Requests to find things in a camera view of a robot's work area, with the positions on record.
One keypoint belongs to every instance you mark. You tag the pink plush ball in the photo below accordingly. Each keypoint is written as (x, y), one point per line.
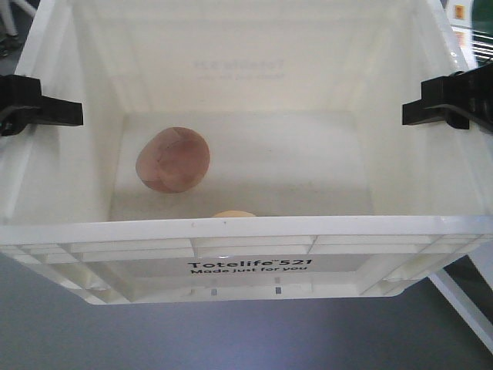
(174, 161)

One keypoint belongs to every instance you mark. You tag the white plastic Totelife tote box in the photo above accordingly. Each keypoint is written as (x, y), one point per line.
(300, 105)

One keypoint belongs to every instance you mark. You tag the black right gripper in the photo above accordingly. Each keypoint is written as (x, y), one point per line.
(447, 99)

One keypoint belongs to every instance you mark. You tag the yellow plush ball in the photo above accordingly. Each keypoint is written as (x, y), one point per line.
(233, 213)

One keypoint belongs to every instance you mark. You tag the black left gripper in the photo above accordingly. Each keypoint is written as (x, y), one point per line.
(23, 103)

